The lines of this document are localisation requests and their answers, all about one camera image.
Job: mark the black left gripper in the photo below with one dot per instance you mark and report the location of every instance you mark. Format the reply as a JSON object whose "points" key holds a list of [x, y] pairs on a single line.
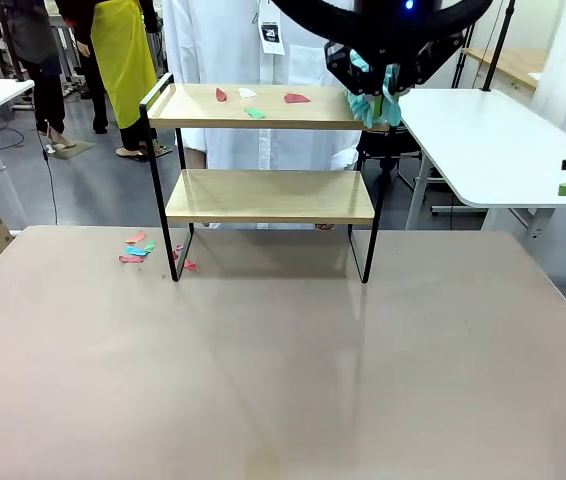
{"points": [[393, 12]]}

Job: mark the teal microfibre duster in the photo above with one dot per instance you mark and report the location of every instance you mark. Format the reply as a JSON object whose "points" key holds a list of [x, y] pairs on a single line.
{"points": [[390, 112]]}

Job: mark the narrow green paper scrap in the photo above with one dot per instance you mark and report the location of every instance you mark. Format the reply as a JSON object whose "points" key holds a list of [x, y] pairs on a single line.
{"points": [[149, 246]]}

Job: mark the orange paper scrap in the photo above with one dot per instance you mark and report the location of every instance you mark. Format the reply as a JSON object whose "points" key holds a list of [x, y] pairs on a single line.
{"points": [[136, 237]]}

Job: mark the teal paper scrap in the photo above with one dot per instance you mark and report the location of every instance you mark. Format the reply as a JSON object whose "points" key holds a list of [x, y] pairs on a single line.
{"points": [[135, 251]]}

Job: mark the long red paper scrap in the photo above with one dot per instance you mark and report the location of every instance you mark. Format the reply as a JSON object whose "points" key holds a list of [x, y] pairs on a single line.
{"points": [[130, 259]]}

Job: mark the two-tier wooden metal shelf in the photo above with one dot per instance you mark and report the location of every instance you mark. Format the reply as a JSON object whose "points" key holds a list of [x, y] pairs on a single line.
{"points": [[273, 197]]}

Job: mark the aproned person's bare hand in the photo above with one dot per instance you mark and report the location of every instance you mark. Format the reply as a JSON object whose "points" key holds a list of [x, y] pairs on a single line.
{"points": [[83, 48]]}

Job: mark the thin black tripod stand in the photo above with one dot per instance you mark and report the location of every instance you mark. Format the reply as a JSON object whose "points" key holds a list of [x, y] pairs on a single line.
{"points": [[463, 60]]}

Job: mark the black office chair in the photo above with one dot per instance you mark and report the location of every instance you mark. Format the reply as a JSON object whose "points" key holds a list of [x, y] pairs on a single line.
{"points": [[388, 155]]}

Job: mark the large red paper scrap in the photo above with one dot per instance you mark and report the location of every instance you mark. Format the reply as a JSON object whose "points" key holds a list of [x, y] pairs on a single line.
{"points": [[295, 98]]}

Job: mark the thick black tripod stand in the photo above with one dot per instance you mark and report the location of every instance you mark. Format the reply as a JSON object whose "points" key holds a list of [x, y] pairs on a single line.
{"points": [[498, 45]]}

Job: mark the large white rounded table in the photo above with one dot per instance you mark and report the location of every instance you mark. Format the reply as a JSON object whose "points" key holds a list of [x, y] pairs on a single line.
{"points": [[488, 140]]}

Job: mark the background wooden table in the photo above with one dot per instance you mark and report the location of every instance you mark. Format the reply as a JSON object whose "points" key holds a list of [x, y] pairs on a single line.
{"points": [[513, 62]]}

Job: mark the wide green paper scrap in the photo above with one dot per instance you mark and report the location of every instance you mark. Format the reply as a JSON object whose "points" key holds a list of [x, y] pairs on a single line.
{"points": [[255, 113]]}

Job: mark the white paper scrap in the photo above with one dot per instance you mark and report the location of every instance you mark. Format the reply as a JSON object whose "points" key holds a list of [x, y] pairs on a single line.
{"points": [[246, 92]]}

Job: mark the small curled red paper scrap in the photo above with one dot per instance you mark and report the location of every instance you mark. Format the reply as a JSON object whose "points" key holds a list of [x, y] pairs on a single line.
{"points": [[220, 95]]}

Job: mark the person in white lab coat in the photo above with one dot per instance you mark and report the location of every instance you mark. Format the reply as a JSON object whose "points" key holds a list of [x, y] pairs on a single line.
{"points": [[213, 45]]}

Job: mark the person in yellow apron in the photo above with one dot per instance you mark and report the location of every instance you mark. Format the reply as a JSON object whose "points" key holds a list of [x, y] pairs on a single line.
{"points": [[123, 60]]}

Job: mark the green floor mat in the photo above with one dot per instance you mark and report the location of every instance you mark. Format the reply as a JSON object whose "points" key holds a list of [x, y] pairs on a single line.
{"points": [[75, 149]]}

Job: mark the person in dark clothes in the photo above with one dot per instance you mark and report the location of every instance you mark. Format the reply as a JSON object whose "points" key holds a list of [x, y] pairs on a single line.
{"points": [[38, 30]]}

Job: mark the white side table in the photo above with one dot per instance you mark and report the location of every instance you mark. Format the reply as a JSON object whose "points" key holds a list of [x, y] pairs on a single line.
{"points": [[8, 90]]}

